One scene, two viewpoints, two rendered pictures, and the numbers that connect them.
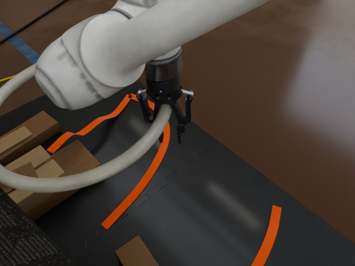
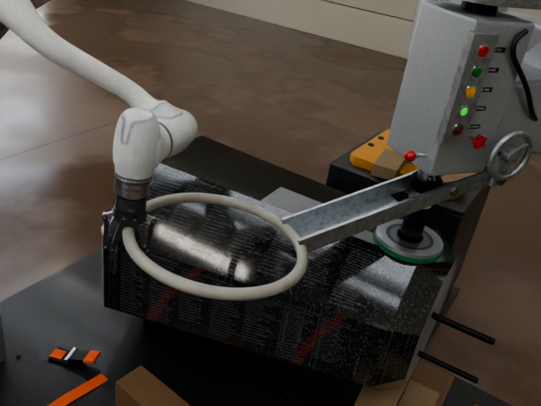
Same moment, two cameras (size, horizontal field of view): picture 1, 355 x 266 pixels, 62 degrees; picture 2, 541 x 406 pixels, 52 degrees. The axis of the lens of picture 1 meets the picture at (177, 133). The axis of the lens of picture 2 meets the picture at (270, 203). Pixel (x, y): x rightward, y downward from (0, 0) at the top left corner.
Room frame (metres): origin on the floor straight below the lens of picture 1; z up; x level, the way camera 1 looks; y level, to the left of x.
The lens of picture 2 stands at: (1.75, -0.02, 1.71)
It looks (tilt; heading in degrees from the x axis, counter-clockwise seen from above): 29 degrees down; 162
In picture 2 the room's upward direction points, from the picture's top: 9 degrees clockwise
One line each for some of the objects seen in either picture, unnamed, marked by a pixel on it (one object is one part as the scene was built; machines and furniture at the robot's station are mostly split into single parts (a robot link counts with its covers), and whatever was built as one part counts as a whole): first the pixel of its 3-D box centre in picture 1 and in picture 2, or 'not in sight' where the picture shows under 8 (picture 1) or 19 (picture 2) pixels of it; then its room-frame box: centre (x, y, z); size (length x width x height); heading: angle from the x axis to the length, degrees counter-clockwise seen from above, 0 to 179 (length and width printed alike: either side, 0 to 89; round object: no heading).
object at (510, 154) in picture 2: not in sight; (501, 150); (0.54, 1.03, 1.18); 0.15 x 0.10 x 0.15; 99
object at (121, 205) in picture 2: (164, 86); (130, 209); (0.52, 0.03, 0.98); 0.08 x 0.07 x 0.09; 84
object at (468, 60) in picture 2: not in sight; (465, 89); (0.56, 0.84, 1.35); 0.08 x 0.03 x 0.28; 99
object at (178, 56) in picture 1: (160, 59); (132, 183); (0.52, 0.04, 1.06); 0.09 x 0.09 x 0.06
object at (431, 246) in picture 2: not in sight; (409, 238); (0.44, 0.90, 0.82); 0.21 x 0.21 x 0.01
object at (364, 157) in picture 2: not in sight; (418, 159); (-0.27, 1.32, 0.76); 0.49 x 0.49 x 0.05; 43
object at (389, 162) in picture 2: not in sight; (389, 164); (-0.14, 1.10, 0.81); 0.20 x 0.10 x 0.05; 141
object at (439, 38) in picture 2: not in sight; (474, 93); (0.43, 0.97, 1.30); 0.36 x 0.22 x 0.45; 99
